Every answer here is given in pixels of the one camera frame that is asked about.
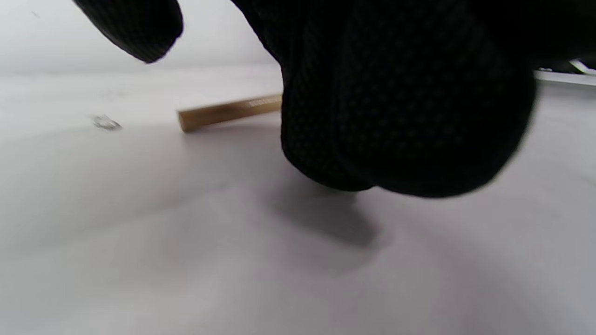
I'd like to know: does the person's right hand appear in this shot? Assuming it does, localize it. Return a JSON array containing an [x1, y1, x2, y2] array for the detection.
[[72, 0, 596, 198]]

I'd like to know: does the white flat panel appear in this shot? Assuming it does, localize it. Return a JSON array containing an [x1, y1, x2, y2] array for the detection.
[[534, 59, 596, 87]]

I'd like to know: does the slim gold box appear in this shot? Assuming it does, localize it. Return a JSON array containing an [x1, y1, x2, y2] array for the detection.
[[176, 94, 284, 134]]

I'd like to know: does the small clear plastic piece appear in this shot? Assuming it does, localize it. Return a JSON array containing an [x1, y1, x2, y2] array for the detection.
[[91, 114, 123, 131]]

